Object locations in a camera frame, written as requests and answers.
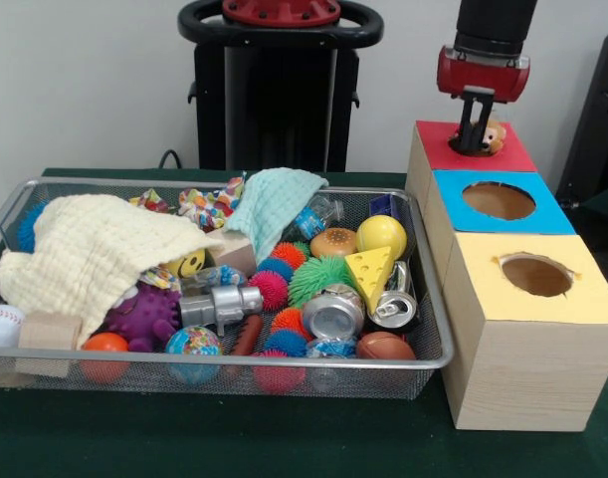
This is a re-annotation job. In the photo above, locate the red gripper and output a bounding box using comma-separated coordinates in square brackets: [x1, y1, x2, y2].
[436, 45, 532, 152]

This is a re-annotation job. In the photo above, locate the brown plush bear toy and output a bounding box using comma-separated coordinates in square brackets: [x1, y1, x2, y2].
[475, 118, 507, 153]

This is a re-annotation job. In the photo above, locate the light blue waffle cloth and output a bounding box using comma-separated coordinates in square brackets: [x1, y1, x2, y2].
[225, 167, 329, 265]

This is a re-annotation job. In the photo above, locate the cream waffle cloth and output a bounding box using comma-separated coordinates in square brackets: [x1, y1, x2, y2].
[0, 192, 226, 350]

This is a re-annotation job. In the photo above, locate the wooden box with three holes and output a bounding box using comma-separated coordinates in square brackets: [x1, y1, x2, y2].
[405, 119, 608, 432]

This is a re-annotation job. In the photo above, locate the silver mesh bin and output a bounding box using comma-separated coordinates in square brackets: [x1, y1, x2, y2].
[0, 176, 455, 402]

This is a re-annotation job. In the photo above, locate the black upright panel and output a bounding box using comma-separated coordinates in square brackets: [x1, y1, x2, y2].
[555, 32, 608, 203]

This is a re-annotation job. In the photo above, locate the yellow ball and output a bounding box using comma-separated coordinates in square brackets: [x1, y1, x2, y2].
[355, 214, 408, 261]

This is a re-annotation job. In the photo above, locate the yellow cheese wedge toy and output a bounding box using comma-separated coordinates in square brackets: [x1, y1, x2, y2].
[343, 246, 395, 316]

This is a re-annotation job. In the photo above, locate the toy hamburger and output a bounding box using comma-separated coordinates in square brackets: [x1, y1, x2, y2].
[308, 227, 358, 259]

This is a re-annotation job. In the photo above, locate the green spiky ball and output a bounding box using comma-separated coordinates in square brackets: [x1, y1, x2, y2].
[288, 254, 353, 308]

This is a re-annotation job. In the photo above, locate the crushed silver can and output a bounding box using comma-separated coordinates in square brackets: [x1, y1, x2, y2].
[302, 284, 367, 343]

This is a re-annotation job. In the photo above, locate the brown toy football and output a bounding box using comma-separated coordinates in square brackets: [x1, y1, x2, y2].
[355, 331, 417, 360]

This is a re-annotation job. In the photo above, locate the globe print ball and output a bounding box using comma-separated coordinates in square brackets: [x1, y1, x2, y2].
[164, 326, 224, 357]

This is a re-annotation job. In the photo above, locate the white baseball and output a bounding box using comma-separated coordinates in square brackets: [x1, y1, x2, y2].
[0, 304, 26, 349]

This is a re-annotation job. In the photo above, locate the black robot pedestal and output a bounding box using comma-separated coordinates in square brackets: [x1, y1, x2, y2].
[177, 0, 385, 173]

